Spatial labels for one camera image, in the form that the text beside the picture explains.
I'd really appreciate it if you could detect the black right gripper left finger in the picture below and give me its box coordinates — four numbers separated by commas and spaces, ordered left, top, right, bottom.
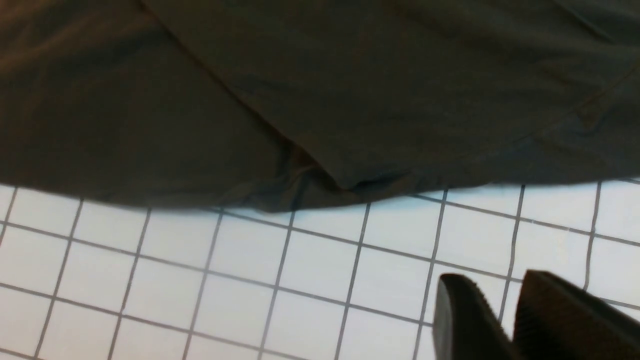
433, 273, 521, 360

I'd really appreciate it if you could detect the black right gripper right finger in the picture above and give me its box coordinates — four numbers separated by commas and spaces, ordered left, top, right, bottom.
513, 270, 640, 360

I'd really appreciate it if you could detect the white grid paper mat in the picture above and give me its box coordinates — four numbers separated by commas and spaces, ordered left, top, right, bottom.
0, 179, 639, 360

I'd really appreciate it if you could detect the gray long-sleeve top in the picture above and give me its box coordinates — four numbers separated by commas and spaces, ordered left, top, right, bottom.
0, 0, 640, 212

